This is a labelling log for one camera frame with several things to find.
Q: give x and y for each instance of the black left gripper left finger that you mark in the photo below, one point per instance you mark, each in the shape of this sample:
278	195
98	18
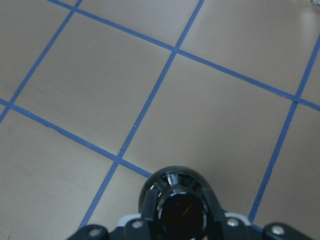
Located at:
130	227

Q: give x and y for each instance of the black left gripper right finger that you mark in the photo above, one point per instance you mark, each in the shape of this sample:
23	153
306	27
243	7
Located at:
221	225

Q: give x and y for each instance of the dark glass wine bottle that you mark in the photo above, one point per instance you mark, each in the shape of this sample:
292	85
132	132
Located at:
179	209

